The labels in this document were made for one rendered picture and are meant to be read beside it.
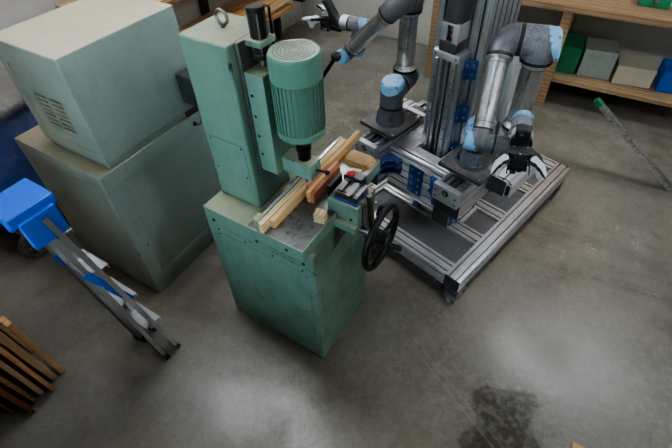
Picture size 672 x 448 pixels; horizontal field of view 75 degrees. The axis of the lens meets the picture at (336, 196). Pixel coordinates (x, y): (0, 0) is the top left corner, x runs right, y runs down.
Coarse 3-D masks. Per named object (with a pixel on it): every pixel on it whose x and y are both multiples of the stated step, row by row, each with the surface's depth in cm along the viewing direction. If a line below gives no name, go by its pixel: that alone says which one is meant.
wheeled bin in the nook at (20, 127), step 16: (0, 80) 242; (0, 96) 231; (16, 96) 232; (0, 112) 225; (16, 112) 232; (0, 128) 230; (16, 128) 237; (0, 144) 233; (16, 144) 240; (0, 160) 236; (16, 160) 244; (0, 176) 239; (16, 176) 247; (32, 176) 256; (0, 192) 243; (0, 224) 280; (32, 256) 269
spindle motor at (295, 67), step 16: (272, 48) 139; (288, 48) 139; (304, 48) 139; (272, 64) 135; (288, 64) 132; (304, 64) 133; (320, 64) 138; (272, 80) 140; (288, 80) 136; (304, 80) 136; (320, 80) 143; (272, 96) 147; (288, 96) 141; (304, 96) 141; (320, 96) 145; (288, 112) 145; (304, 112) 145; (320, 112) 150; (288, 128) 150; (304, 128) 149; (320, 128) 153; (304, 144) 153
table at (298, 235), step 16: (368, 176) 187; (304, 208) 173; (320, 208) 172; (288, 224) 167; (304, 224) 166; (320, 224) 166; (336, 224) 172; (352, 224) 170; (272, 240) 163; (288, 240) 161; (304, 240) 161; (320, 240) 167; (304, 256) 159
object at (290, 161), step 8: (288, 152) 171; (296, 152) 171; (288, 160) 169; (296, 160) 167; (312, 160) 167; (288, 168) 172; (296, 168) 169; (304, 168) 166; (312, 168) 166; (320, 168) 171; (304, 176) 169; (312, 176) 168
